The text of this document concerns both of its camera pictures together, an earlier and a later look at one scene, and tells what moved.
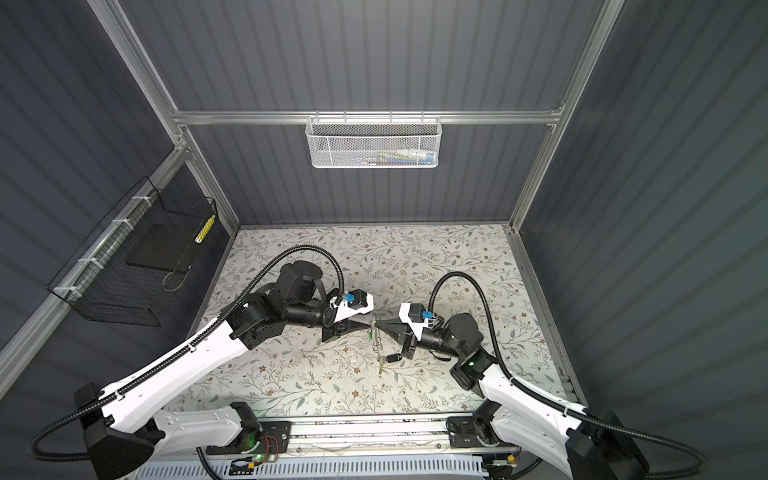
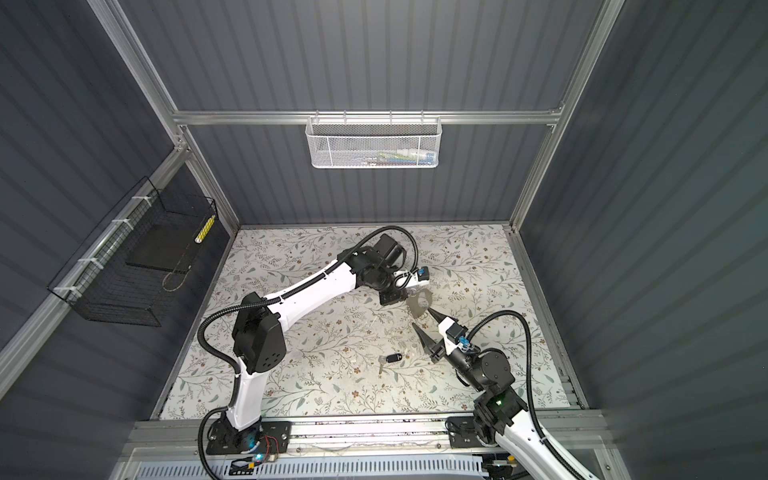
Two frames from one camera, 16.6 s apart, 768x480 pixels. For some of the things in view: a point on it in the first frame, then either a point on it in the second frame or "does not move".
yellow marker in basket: (204, 231) does not move
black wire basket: (132, 268) does not move
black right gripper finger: (394, 328) -> (437, 316)
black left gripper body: (315, 315) -> (391, 294)
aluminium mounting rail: (381, 436) does not move
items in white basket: (398, 156) does not move
